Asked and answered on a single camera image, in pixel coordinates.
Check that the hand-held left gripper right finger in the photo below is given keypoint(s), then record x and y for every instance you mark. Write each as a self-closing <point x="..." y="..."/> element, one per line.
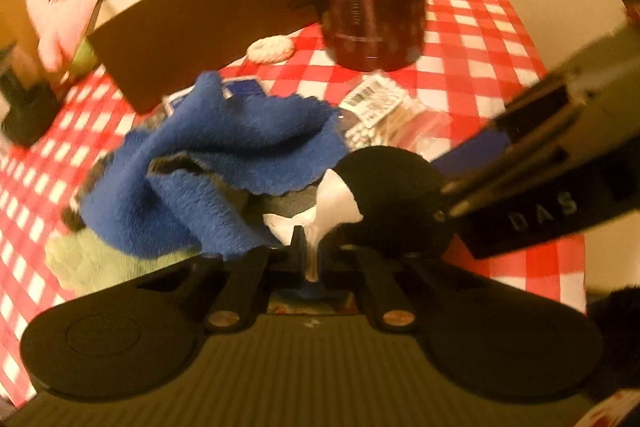
<point x="375" y="282"/>

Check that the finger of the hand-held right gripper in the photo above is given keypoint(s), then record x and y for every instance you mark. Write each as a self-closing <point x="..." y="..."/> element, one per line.
<point x="510" y="195"/>
<point x="505" y="174"/>

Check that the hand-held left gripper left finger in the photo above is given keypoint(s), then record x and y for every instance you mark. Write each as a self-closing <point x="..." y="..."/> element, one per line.
<point x="298" y="252"/>

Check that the black and white plush toy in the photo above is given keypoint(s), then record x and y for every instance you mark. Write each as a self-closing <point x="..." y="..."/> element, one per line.
<point x="395" y="197"/>

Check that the blue fleece cloth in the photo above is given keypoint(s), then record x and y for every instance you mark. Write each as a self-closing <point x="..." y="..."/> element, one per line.
<point x="225" y="142"/>

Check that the green fleece cloth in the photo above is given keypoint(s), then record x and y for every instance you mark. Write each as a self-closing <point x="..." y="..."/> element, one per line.
<point x="90" y="257"/>

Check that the dark brown box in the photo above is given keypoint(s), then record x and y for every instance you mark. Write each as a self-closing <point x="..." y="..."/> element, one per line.
<point x="200" y="22"/>

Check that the red white checkered tablecloth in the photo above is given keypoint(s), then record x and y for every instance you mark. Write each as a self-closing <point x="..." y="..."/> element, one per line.
<point x="480" y="37"/>

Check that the pack of cotton swabs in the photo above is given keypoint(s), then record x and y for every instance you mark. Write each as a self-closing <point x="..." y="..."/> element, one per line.
<point x="380" y="107"/>

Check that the dark cloth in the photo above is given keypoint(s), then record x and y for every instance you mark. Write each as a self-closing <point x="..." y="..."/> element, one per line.
<point x="617" y="322"/>

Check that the pink plush toy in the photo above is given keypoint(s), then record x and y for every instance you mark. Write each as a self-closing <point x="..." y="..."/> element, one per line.
<point x="60" y="22"/>

